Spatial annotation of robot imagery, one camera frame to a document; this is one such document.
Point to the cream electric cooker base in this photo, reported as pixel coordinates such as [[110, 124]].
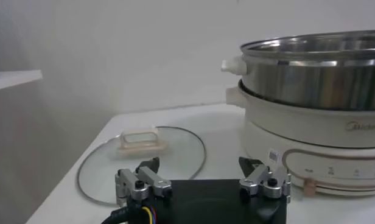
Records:
[[297, 131]]

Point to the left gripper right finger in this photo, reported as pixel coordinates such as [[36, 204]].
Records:
[[260, 179]]

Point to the stainless steel steamer basket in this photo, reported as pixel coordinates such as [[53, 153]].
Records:
[[297, 85]]

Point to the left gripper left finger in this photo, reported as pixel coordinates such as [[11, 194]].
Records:
[[145, 179]]

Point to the round glass pot lid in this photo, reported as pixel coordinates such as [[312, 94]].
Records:
[[181, 152]]

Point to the white side table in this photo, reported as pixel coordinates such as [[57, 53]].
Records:
[[11, 77]]

